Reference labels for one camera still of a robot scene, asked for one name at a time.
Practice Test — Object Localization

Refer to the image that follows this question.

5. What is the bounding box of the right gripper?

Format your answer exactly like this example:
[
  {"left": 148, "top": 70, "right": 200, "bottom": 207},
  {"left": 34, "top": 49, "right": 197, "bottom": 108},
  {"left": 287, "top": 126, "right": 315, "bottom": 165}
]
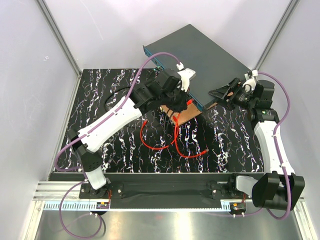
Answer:
[{"left": 207, "top": 77, "right": 256, "bottom": 112}]

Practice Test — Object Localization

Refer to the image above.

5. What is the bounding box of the red ethernet cable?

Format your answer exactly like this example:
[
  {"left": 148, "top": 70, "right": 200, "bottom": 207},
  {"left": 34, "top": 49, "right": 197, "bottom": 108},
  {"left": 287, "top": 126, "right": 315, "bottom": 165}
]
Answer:
[
  {"left": 139, "top": 120, "right": 171, "bottom": 151},
  {"left": 172, "top": 99, "right": 210, "bottom": 159}
]

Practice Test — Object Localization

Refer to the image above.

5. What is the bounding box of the grey network switch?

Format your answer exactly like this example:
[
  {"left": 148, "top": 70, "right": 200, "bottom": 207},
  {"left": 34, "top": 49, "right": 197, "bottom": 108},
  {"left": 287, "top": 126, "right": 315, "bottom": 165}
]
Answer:
[{"left": 143, "top": 24, "right": 250, "bottom": 112}]

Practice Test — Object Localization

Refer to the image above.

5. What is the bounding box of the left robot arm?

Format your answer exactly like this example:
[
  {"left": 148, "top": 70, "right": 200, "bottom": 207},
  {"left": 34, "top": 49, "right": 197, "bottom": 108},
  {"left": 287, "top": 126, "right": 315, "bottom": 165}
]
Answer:
[{"left": 67, "top": 68, "right": 196, "bottom": 198}]

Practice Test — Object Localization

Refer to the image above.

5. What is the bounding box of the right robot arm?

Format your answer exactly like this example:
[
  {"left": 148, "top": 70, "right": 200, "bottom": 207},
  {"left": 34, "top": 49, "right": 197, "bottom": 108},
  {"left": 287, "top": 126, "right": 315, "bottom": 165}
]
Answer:
[{"left": 209, "top": 78, "right": 305, "bottom": 211}]

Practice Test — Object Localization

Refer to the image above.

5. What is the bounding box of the wooden board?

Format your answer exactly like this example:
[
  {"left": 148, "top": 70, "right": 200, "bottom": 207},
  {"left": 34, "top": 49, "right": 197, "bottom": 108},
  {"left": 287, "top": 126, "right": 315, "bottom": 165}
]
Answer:
[{"left": 170, "top": 99, "right": 204, "bottom": 126}]

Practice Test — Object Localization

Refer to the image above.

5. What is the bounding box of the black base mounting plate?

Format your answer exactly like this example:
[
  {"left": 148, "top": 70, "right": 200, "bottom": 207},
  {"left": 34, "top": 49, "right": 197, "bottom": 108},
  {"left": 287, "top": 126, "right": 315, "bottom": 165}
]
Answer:
[{"left": 48, "top": 172, "right": 271, "bottom": 210}]

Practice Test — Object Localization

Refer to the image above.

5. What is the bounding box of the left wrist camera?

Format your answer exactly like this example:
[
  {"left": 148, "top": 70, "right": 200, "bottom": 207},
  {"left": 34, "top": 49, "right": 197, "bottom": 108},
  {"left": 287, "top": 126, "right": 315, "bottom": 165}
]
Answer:
[{"left": 176, "top": 62, "right": 196, "bottom": 92}]

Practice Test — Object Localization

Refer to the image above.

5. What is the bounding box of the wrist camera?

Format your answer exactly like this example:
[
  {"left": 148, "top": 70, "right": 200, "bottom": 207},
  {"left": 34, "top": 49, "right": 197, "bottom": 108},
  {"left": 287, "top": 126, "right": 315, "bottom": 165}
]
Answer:
[
  {"left": 176, "top": 62, "right": 196, "bottom": 92},
  {"left": 242, "top": 69, "right": 258, "bottom": 93}
]

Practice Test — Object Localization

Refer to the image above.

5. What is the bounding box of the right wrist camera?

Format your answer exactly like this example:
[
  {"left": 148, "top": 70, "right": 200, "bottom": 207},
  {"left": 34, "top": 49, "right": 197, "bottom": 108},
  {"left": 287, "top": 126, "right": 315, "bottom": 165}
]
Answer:
[{"left": 242, "top": 69, "right": 258, "bottom": 93}]

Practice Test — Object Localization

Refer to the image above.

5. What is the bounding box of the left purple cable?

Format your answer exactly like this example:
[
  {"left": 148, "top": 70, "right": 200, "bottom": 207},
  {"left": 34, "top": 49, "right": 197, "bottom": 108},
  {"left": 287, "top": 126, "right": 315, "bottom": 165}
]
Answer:
[{"left": 53, "top": 51, "right": 183, "bottom": 238}]

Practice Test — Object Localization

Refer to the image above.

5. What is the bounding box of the aluminium frame rail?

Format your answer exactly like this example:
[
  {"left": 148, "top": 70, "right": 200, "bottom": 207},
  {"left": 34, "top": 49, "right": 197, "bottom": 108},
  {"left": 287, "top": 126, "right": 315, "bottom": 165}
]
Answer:
[{"left": 32, "top": 182, "right": 306, "bottom": 213}]

